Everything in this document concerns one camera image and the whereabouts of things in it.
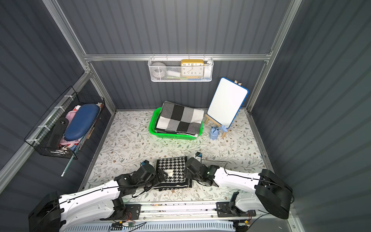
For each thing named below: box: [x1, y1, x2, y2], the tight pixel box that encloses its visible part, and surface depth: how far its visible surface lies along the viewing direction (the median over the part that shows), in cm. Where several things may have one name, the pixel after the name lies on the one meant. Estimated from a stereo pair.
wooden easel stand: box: [204, 114, 228, 139], surface depth 106 cm
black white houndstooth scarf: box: [153, 156, 193, 192], surface depth 84 cm
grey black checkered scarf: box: [155, 101, 205, 137], surface depth 102 cm
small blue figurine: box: [209, 124, 228, 141], surface depth 98 cm
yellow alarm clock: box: [180, 58, 205, 79], surface depth 91 cm
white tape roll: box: [150, 61, 167, 79], surface depth 89 cm
